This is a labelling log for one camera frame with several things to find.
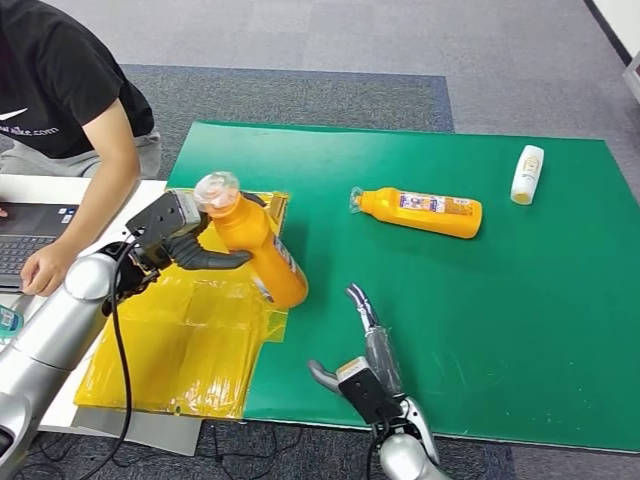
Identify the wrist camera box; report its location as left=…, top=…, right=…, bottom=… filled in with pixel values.
left=125, top=188, right=202, bottom=252
left=336, top=356, right=404, bottom=427

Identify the person's left hand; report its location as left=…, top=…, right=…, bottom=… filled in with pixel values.
left=20, top=239, right=84, bottom=298

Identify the white desk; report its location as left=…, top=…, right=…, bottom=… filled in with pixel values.
left=0, top=174, right=168, bottom=432

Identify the person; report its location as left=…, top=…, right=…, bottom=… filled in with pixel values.
left=0, top=0, right=162, bottom=298

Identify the dark laptop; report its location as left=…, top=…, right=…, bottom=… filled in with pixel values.
left=0, top=202, right=80, bottom=291

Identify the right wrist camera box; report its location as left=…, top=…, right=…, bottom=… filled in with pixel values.
left=336, top=356, right=404, bottom=427

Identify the orange bottle with clear cap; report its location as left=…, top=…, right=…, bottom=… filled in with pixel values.
left=349, top=186, right=484, bottom=240
left=193, top=170, right=309, bottom=311

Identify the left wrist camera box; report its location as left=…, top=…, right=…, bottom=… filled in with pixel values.
left=125, top=188, right=202, bottom=252

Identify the black floor cable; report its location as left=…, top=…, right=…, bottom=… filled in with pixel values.
left=10, top=423, right=306, bottom=480

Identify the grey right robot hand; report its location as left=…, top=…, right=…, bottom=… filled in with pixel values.
left=307, top=283, right=404, bottom=399

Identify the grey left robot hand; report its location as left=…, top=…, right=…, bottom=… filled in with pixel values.
left=162, top=190, right=269, bottom=273

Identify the small white bottle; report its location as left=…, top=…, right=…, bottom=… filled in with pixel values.
left=509, top=144, right=545, bottom=207

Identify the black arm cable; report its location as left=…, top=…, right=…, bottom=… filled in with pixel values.
left=365, top=427, right=389, bottom=480
left=75, top=239, right=141, bottom=480

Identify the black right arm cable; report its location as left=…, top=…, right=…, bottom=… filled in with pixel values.
left=365, top=427, right=389, bottom=480

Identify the yellow taped cardboard box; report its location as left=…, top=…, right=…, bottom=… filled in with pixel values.
left=73, top=190, right=290, bottom=421

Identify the grey desk panel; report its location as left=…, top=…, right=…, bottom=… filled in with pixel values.
left=39, top=405, right=204, bottom=458

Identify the green table mat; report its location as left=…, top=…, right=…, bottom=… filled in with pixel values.
left=167, top=120, right=640, bottom=455

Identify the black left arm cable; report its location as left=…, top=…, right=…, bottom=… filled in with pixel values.
left=75, top=239, right=141, bottom=480

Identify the white furniture corner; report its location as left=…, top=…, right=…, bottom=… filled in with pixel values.
left=622, top=51, right=640, bottom=106

